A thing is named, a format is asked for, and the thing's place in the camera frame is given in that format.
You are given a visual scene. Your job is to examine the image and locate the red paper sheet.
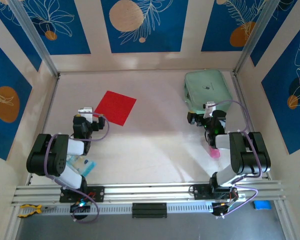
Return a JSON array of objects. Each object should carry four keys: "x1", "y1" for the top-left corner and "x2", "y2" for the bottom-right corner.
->
[{"x1": 93, "y1": 90, "x2": 138, "y2": 127}]

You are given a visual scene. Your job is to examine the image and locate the mint green zip pouch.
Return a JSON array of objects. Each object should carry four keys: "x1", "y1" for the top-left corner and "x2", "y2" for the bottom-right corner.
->
[{"x1": 183, "y1": 69, "x2": 234, "y2": 114}]

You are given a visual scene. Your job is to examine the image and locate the blue wet wipes packet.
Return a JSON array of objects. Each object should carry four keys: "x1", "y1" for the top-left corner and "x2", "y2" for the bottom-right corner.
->
[{"x1": 66, "y1": 154, "x2": 98, "y2": 177}]

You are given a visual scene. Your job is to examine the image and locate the black controller board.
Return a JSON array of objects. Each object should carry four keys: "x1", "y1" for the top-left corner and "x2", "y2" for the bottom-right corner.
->
[
  {"x1": 69, "y1": 201, "x2": 91, "y2": 214},
  {"x1": 211, "y1": 201, "x2": 232, "y2": 218}
]

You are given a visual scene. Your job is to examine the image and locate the blue block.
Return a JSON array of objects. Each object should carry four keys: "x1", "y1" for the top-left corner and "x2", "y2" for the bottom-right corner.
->
[{"x1": 252, "y1": 199, "x2": 273, "y2": 211}]

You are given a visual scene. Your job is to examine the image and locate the black ribbed block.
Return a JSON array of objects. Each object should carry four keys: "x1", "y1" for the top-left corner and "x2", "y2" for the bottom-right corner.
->
[{"x1": 131, "y1": 202, "x2": 168, "y2": 219}]

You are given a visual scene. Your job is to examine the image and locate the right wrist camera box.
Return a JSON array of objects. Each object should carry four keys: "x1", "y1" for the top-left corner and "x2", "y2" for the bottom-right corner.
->
[{"x1": 202, "y1": 101, "x2": 217, "y2": 118}]

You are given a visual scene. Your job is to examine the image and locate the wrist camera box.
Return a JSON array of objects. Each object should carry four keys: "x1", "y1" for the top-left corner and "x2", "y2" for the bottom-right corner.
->
[
  {"x1": 77, "y1": 106, "x2": 94, "y2": 120},
  {"x1": 202, "y1": 101, "x2": 217, "y2": 118}
]

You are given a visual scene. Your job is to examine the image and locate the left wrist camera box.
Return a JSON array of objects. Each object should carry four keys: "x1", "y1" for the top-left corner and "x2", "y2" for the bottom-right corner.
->
[{"x1": 77, "y1": 106, "x2": 94, "y2": 120}]

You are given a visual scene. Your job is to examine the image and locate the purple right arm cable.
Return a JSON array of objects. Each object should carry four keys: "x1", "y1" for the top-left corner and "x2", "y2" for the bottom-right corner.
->
[{"x1": 208, "y1": 99, "x2": 263, "y2": 220}]

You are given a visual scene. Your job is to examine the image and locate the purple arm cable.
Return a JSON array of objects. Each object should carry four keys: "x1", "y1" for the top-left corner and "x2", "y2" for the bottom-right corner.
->
[
  {"x1": 208, "y1": 99, "x2": 263, "y2": 220},
  {"x1": 44, "y1": 112, "x2": 113, "y2": 224}
]

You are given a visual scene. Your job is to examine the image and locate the aluminium side rail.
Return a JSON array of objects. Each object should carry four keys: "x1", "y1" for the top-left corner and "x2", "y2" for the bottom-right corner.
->
[
  {"x1": 26, "y1": 74, "x2": 61, "y2": 186},
  {"x1": 231, "y1": 71, "x2": 270, "y2": 180}
]

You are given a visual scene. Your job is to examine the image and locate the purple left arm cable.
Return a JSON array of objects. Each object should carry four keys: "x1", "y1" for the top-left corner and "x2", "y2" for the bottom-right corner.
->
[{"x1": 44, "y1": 112, "x2": 113, "y2": 224}]

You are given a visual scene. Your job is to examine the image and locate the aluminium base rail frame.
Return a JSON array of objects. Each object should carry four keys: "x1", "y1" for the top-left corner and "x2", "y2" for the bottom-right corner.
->
[{"x1": 11, "y1": 179, "x2": 287, "y2": 208}]

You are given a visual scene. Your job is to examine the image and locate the grey slotted cable duct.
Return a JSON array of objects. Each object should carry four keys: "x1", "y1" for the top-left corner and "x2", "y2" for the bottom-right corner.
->
[{"x1": 17, "y1": 201, "x2": 216, "y2": 218}]

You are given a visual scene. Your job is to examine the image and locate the aluminium corner post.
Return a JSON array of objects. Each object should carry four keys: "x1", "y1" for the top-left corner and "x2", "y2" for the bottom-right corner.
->
[
  {"x1": 8, "y1": 0, "x2": 61, "y2": 77},
  {"x1": 233, "y1": 0, "x2": 281, "y2": 75}
]

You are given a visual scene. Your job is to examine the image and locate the yellow handled pliers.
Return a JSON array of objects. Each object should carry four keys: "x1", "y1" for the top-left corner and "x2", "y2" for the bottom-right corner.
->
[{"x1": 16, "y1": 203, "x2": 57, "y2": 218}]

